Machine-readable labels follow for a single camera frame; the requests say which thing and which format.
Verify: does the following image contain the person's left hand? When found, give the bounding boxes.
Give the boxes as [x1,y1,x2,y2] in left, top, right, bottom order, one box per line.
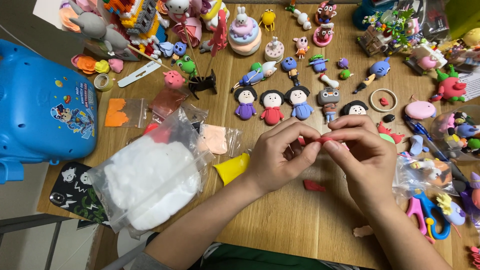
[245,118,323,196]

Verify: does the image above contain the person's right hand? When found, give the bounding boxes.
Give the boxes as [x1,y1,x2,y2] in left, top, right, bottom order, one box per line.
[322,114,399,215]

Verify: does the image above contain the red clay crab figure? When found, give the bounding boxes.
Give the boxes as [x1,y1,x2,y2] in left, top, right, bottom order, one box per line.
[376,121,406,145]

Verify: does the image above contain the yellow clay lump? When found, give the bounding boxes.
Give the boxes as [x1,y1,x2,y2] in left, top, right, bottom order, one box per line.
[213,151,252,187]

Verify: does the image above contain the red-dressed clay doll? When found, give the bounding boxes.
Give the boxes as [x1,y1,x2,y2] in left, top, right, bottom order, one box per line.
[259,89,286,126]

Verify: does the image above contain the light blue clay piece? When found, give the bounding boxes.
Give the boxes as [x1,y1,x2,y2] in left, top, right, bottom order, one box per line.
[409,134,430,157]

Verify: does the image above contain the red clay lump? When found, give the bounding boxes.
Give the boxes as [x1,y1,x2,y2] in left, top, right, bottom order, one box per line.
[303,179,326,193]

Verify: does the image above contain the bag of peach clay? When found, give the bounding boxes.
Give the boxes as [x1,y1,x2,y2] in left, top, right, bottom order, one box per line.
[198,124,244,158]

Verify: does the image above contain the clear bag of clay figures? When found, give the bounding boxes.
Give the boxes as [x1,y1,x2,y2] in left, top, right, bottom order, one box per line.
[392,152,463,201]

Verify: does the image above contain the purple-dressed clay doll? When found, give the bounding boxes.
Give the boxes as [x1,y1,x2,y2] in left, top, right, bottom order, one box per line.
[234,86,259,121]

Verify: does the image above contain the blue pen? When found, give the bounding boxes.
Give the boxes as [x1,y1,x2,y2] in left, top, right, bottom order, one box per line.
[403,114,451,163]

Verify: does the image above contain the black-haired clay doll head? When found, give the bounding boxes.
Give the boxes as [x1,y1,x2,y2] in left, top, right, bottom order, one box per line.
[340,100,370,117]

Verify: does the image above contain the blue-dressed clay doll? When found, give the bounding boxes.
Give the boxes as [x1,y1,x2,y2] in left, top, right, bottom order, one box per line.
[284,85,315,121]

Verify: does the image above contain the peach clay scrap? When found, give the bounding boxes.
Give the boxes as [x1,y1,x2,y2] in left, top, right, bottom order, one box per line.
[352,225,375,238]

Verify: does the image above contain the pink oval clay disc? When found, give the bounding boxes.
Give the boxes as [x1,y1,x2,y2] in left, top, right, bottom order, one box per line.
[404,95,437,121]

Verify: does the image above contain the grey robot clay figure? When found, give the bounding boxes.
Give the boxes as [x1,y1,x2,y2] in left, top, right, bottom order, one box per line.
[317,87,341,124]

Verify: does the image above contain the pink and blue scissors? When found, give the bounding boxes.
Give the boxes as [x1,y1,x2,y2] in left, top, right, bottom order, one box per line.
[406,190,451,245]

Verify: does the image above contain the black and yellow clay figure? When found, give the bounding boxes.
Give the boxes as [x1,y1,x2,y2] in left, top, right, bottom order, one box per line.
[353,73,377,95]

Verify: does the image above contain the white-hooded blue clay figure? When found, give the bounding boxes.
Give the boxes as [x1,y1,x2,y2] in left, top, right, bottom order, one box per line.
[230,61,278,94]

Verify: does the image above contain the clear jar of clay figures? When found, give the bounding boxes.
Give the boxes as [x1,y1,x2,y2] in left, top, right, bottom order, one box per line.
[430,104,480,163]

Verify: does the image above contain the white bowling pin clay figure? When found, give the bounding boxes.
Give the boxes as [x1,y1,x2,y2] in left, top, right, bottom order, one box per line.
[319,73,340,90]

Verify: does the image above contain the blue-headed clay figure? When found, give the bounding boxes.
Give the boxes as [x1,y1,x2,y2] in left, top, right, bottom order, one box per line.
[281,56,301,87]

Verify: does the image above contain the purple unicorn clay figure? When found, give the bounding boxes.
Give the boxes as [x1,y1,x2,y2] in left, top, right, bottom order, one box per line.
[436,193,468,238]

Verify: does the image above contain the blue whale clay figure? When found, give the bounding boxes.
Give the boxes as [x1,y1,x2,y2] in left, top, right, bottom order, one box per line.
[369,56,392,79]

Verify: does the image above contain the black stick holder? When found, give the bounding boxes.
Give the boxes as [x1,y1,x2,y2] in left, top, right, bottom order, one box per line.
[188,68,218,101]

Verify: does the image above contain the person's green garment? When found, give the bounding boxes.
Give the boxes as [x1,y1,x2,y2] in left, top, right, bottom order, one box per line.
[202,243,340,270]

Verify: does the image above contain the green alien clay figure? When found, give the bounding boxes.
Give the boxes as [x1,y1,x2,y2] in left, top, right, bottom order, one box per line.
[308,53,330,74]

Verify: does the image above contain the small clay cake with rabbit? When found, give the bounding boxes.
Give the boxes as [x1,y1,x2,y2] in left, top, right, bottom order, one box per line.
[264,36,285,64]

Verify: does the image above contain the purple witch clay figure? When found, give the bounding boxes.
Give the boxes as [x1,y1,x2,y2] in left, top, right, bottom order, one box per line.
[459,172,480,227]

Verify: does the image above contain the red dinosaur clay figure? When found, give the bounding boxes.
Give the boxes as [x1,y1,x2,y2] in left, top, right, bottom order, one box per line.
[428,64,468,103]

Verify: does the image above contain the bag of red and black clay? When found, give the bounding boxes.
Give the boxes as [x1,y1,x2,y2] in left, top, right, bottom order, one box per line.
[142,112,203,145]

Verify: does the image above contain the bag of brown clay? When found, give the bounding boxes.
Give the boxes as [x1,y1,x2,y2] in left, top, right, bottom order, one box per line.
[149,88,189,121]

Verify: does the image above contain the bag of white clay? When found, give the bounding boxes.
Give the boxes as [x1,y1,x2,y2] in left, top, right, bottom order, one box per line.
[87,108,215,238]

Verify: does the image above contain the white building block house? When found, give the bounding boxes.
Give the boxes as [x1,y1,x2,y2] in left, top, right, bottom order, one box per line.
[403,38,448,76]

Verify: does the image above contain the green frog clay figure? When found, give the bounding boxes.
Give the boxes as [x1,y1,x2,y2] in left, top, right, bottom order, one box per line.
[176,55,198,78]

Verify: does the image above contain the pink pig head on stick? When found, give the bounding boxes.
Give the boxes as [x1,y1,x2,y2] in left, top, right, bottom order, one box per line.
[163,70,187,90]

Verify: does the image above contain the large clay cake with rabbit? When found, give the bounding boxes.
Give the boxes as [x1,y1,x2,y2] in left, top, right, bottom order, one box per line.
[227,6,262,56]

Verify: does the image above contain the printed paper sheet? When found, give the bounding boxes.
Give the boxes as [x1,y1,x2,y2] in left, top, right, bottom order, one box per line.
[457,70,480,103]

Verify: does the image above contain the pink potato clay figure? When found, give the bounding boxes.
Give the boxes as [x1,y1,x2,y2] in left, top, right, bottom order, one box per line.
[313,23,335,48]

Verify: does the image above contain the building block flower set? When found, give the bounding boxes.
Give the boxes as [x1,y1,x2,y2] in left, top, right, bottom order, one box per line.
[356,5,421,58]

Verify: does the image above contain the red clay seahorse on stick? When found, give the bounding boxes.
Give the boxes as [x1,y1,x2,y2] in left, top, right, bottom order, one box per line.
[209,9,229,58]

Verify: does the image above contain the yellow dog clay figure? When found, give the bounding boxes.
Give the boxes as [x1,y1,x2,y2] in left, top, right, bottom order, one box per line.
[258,8,277,32]

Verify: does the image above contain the blue alien clay figure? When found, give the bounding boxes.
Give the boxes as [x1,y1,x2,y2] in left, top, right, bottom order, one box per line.
[171,41,188,67]

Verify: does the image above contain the white snowman clay figure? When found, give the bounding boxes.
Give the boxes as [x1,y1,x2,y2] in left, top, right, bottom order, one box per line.
[284,0,313,31]

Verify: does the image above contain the pink clay rose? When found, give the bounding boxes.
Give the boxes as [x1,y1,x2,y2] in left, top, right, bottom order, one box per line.
[171,16,203,48]

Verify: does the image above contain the pale blue clay flower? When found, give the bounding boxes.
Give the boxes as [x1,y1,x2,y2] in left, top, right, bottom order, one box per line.
[159,41,175,58]

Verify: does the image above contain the teal container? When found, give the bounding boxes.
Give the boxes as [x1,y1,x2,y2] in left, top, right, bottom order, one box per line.
[352,0,399,31]

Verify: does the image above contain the brown potato clay figure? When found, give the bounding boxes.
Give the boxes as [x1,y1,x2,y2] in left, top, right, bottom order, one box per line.
[314,0,338,25]

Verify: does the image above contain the white plastic tool card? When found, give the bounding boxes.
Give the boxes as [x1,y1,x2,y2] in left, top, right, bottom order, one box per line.
[117,58,163,88]

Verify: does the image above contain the white and yellow unicorn figure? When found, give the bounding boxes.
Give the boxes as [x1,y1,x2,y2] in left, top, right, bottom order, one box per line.
[200,0,230,31]

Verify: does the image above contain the wooden stick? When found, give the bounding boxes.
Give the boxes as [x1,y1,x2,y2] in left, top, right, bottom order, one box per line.
[127,44,177,73]

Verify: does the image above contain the bag of orange clay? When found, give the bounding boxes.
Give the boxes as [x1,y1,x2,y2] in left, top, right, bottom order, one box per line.
[104,98,148,129]

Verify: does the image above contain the clear plastic bag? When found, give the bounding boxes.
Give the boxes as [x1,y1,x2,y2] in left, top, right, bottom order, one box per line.
[412,0,451,43]

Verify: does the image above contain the yellow clay ball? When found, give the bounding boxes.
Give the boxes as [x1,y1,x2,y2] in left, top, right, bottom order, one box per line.
[463,28,480,48]

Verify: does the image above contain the yellow-green box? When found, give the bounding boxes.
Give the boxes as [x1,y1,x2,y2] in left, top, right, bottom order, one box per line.
[445,0,480,40]

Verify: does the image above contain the white cat clay figure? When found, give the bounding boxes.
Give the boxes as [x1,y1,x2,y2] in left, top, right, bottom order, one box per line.
[163,0,193,24]

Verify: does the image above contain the pink clay flower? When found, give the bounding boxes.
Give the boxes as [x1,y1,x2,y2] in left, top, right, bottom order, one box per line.
[108,58,125,74]

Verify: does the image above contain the tape roll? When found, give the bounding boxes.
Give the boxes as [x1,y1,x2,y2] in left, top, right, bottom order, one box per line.
[93,73,115,93]

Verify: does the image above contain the colourful building block model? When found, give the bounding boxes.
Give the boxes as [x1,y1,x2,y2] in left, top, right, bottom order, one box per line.
[103,0,170,58]

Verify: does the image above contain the black phone with white print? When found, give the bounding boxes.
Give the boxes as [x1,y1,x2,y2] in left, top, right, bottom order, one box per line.
[49,161,110,226]

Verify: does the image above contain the orange clay flower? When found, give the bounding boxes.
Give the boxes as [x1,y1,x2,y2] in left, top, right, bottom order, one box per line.
[71,54,98,75]

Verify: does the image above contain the grey rabbit-eared figure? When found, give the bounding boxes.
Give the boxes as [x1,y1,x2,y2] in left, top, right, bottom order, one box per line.
[68,0,131,54]

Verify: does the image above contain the blue plastic toy case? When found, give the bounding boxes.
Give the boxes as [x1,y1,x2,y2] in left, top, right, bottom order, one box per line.
[0,39,99,184]

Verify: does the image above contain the peach clay flower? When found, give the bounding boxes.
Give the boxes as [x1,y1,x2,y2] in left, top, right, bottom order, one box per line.
[59,0,82,33]

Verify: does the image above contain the white ring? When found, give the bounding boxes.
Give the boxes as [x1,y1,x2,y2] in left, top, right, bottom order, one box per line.
[369,88,398,113]

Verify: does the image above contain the grey metal chair frame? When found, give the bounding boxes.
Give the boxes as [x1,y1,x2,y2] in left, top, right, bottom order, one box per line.
[0,213,99,270]

